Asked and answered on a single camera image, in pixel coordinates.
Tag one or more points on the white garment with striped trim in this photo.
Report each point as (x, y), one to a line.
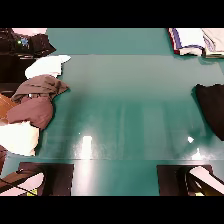
(188, 38)

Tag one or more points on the grey-brown garment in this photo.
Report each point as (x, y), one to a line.
(40, 85)

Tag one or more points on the maroon garment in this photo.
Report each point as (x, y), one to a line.
(33, 111)

